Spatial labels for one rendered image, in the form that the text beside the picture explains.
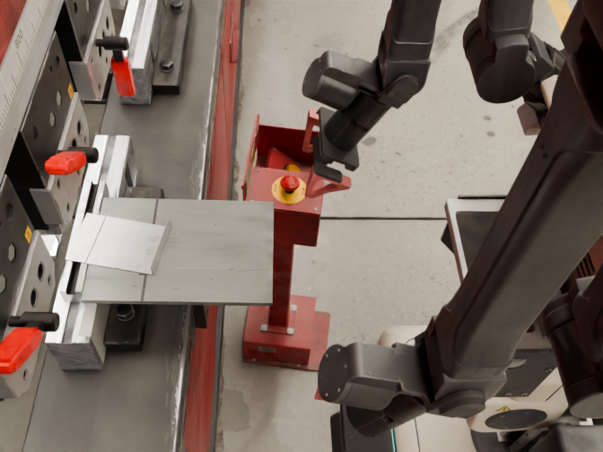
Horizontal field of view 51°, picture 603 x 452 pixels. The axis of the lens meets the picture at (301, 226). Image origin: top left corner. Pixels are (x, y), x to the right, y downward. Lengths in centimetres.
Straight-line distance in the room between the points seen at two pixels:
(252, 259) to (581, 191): 61
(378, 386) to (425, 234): 164
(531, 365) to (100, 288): 60
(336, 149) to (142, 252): 32
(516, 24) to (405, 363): 45
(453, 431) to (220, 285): 89
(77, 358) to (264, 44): 211
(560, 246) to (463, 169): 205
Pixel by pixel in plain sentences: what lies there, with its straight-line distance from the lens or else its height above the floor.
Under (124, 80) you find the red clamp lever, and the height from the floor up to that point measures 119.
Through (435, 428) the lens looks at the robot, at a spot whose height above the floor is 28.
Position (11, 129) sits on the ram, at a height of 135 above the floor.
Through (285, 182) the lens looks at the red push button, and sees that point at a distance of 125.
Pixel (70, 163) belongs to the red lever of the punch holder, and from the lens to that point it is 64.
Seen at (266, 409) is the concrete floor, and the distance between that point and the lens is 188.
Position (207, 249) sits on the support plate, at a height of 100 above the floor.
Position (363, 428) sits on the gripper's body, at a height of 110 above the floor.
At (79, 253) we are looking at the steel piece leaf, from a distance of 96.
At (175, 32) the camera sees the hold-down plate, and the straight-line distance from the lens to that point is 144.
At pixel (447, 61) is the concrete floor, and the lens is 291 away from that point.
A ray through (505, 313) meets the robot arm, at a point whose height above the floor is 136.
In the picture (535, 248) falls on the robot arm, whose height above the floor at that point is 145.
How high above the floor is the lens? 177
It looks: 54 degrees down
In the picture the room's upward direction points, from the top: 6 degrees clockwise
